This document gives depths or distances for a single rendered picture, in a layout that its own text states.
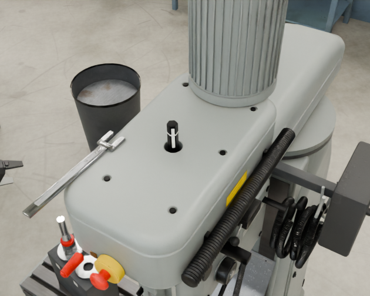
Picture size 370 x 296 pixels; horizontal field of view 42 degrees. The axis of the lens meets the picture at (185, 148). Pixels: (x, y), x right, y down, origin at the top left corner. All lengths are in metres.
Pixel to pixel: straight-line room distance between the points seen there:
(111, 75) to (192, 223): 2.73
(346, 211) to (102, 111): 2.22
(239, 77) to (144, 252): 0.40
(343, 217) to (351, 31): 4.16
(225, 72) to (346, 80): 3.55
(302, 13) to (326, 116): 3.41
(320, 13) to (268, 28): 4.03
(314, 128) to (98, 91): 2.15
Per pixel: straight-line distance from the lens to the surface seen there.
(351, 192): 1.13
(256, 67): 0.99
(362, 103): 4.28
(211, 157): 0.92
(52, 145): 3.82
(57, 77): 4.51
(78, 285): 1.68
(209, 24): 0.94
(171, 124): 0.90
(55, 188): 0.89
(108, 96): 3.36
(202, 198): 0.85
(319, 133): 1.50
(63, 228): 1.62
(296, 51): 1.47
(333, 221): 1.19
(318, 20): 4.85
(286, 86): 1.33
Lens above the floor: 2.55
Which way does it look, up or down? 44 degrees down
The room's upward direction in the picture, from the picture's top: 1 degrees counter-clockwise
